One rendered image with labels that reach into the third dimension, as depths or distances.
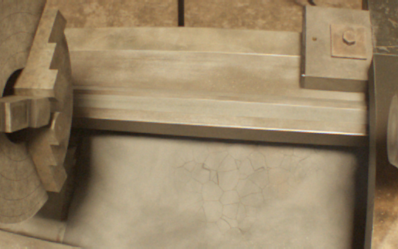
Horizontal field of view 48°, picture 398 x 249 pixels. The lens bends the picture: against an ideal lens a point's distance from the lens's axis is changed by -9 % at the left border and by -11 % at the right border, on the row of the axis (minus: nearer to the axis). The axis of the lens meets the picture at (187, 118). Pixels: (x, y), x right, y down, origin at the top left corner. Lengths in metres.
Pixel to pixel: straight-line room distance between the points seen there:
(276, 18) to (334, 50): 1.14
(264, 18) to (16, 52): 1.43
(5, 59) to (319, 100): 0.44
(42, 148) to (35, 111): 0.07
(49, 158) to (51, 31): 0.13
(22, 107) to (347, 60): 0.46
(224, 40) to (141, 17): 1.17
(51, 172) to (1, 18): 0.18
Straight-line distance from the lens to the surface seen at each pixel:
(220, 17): 1.86
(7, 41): 0.47
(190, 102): 0.71
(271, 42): 0.77
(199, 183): 0.79
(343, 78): 0.69
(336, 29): 0.73
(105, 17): 1.99
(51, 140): 0.49
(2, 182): 0.48
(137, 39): 0.82
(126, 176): 0.83
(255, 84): 0.73
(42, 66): 0.49
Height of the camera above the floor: 1.47
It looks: 62 degrees down
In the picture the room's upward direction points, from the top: 23 degrees counter-clockwise
